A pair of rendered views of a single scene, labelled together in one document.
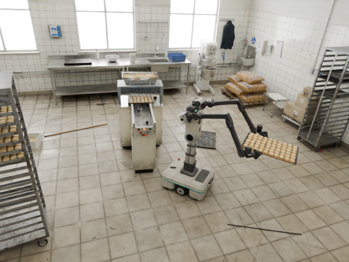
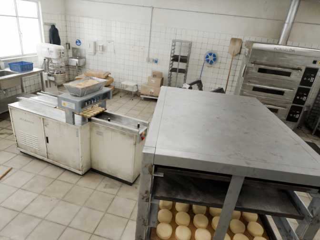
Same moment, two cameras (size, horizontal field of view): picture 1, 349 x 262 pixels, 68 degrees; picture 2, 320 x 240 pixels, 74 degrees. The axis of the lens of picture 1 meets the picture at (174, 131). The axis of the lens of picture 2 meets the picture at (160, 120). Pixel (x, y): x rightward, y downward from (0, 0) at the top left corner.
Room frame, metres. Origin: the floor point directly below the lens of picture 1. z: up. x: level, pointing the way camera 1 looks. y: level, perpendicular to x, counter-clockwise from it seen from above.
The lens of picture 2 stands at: (1.76, 2.43, 2.10)
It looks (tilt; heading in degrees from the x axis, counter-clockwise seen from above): 24 degrees down; 301
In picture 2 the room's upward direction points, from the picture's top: 7 degrees clockwise
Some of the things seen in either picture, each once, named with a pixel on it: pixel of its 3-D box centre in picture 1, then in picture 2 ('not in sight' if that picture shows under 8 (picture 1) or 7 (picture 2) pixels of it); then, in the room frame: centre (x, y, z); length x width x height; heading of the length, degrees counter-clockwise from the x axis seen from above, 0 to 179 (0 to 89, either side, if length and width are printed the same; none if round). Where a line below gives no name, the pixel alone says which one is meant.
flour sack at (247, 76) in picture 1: (249, 77); (97, 74); (6.65, -1.86, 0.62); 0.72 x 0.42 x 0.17; 27
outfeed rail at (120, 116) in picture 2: (148, 97); (88, 107); (4.19, 0.48, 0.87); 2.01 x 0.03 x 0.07; 12
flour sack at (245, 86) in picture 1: (252, 86); (104, 80); (6.42, -1.91, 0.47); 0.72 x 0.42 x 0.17; 116
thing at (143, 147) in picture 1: (142, 138); (117, 148); (3.56, 0.50, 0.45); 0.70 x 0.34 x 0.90; 12
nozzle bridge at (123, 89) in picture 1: (140, 92); (87, 103); (4.05, 0.60, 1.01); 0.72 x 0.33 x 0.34; 102
